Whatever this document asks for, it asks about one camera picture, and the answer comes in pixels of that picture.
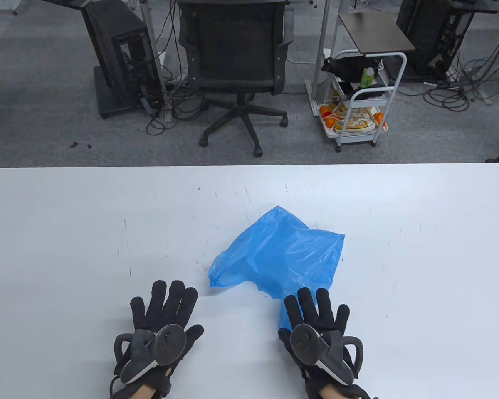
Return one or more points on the person's left hand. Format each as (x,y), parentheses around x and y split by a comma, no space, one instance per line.
(166,303)

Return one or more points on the person's right hand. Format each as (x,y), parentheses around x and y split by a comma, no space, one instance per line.
(312,309)

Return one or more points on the blue plastic bag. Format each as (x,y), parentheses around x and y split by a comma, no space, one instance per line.
(274,249)

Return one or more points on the person's left forearm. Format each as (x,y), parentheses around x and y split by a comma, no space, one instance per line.
(141,392)

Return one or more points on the person's right forearm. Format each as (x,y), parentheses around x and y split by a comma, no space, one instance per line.
(332,392)

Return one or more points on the black bag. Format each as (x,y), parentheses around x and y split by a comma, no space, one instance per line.
(349,68)

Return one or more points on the black right hand controller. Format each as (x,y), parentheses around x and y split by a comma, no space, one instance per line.
(305,343)

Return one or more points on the black hand controller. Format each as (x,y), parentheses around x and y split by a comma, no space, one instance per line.
(305,343)
(168,343)

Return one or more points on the black left hand controller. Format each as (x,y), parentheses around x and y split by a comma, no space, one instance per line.
(168,343)

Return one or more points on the black floor debris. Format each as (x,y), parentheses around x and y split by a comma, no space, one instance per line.
(73,144)

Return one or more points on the yellow sneaker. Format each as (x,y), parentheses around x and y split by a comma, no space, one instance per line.
(357,124)

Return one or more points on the green bottle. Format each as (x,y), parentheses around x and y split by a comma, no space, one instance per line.
(366,78)

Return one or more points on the white rolling utility cart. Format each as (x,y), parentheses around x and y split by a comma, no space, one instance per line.
(402,66)

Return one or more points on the silver metal desk leg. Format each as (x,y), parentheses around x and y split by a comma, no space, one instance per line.
(149,37)

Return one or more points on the black computer tower on stand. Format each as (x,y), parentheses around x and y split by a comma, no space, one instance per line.
(108,41)

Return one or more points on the white metal desk leg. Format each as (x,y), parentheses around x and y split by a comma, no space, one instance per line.
(322,41)

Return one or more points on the black mesh office chair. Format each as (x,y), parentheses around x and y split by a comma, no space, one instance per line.
(233,41)

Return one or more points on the dark brown side table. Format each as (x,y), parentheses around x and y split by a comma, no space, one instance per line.
(374,33)

